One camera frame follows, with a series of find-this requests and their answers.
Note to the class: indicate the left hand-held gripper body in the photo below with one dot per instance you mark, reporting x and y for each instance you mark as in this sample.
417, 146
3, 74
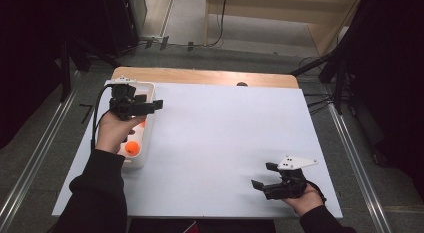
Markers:
125, 103

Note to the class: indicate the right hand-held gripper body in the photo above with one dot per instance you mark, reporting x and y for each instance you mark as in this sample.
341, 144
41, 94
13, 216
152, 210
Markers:
288, 186

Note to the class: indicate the white plastic bin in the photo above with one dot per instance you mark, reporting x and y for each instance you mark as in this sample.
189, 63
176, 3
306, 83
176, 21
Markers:
138, 160

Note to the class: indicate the person's right hand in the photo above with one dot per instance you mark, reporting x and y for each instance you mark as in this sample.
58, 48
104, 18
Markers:
305, 203

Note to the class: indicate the person's left hand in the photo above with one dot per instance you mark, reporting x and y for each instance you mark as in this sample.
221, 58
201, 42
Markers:
113, 133

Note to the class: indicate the wooden table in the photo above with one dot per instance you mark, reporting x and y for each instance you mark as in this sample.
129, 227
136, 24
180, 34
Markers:
200, 76

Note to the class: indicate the black metal stand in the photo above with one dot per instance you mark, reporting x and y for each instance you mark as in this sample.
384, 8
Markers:
65, 73
338, 83

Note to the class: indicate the black cabinet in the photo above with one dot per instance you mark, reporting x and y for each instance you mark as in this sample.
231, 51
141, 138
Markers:
120, 19

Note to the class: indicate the small dark knob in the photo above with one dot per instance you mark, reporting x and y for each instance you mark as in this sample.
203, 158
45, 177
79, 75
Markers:
242, 83

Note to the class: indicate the dark curtain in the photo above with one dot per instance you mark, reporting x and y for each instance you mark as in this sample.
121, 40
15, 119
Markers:
30, 59
390, 76

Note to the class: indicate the light wooden shelf unit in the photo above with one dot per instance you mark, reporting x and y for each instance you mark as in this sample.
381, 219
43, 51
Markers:
266, 6

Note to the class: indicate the metal floor rail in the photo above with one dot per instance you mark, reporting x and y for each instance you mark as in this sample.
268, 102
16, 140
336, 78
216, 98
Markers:
36, 153
360, 169

